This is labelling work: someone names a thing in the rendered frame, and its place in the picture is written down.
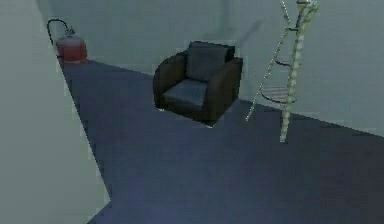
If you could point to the dark brown armchair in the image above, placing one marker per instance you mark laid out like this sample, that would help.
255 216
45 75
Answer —
196 90

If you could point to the pale tiered stand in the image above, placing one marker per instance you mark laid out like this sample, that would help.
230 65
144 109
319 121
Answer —
294 71

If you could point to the red fire extinguisher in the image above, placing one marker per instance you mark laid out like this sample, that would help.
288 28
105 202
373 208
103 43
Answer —
71 49

